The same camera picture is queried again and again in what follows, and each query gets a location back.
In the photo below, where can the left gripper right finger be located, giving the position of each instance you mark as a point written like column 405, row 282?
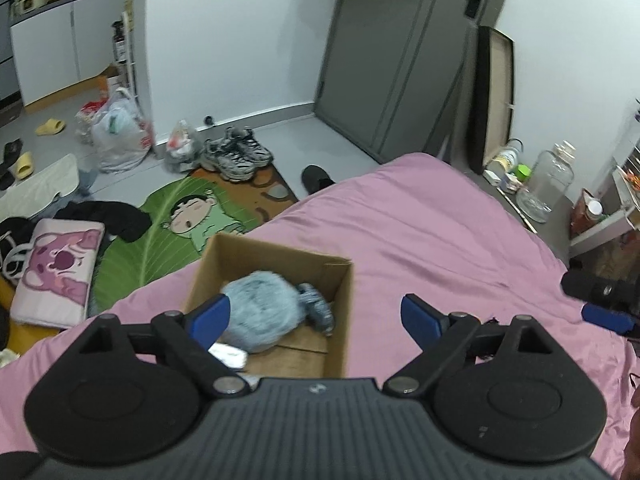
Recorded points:
column 424, row 324

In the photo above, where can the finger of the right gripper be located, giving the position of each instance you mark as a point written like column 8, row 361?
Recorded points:
column 621, row 323

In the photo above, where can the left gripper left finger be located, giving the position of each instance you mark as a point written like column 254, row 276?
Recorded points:
column 206, row 323

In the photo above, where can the grey fluffy plush toy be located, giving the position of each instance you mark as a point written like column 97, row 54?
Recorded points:
column 266, row 307

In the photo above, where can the clear bag white filling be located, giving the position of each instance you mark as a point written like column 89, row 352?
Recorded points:
column 235, row 359

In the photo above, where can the pink bed sheet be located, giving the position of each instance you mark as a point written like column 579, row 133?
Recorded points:
column 519, row 386

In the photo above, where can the green leaf cartoon rug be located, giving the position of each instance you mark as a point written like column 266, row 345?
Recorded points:
column 184, row 214

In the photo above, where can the cardboard box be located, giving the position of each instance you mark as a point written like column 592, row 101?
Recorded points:
column 303, row 353

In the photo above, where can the black clothing pile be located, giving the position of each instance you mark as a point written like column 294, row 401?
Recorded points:
column 120, row 219

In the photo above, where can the clear glass jar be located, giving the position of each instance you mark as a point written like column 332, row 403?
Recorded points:
column 551, row 176

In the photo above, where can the pink bear pillow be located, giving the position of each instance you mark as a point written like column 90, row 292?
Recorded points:
column 53, row 286

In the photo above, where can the grey sneaker pair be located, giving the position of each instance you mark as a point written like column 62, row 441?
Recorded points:
column 237, row 156

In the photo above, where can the white yellow supplement bottle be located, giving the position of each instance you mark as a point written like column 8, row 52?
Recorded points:
column 506, row 159

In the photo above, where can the black slipper by bed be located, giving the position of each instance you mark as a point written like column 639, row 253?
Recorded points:
column 315, row 179

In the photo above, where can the clear bag with trash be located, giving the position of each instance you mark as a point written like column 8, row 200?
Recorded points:
column 183, row 148

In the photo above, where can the white plastic shopping bag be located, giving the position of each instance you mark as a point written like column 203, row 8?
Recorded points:
column 120, row 134

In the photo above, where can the white towel on floor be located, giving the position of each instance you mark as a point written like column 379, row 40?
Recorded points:
column 30, row 197

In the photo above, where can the yellow slipper near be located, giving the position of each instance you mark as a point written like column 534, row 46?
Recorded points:
column 24, row 166

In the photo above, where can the yellow slipper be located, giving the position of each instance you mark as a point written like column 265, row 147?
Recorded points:
column 51, row 127
column 24, row 166

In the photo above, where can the yellow slipper far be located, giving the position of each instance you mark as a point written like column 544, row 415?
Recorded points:
column 51, row 127

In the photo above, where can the grey door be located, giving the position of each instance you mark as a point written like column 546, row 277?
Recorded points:
column 391, row 73

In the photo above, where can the white and grey cabinet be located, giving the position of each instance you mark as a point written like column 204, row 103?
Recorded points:
column 58, row 44

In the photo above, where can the leaning wooden frame board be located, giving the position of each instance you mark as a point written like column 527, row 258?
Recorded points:
column 492, row 103

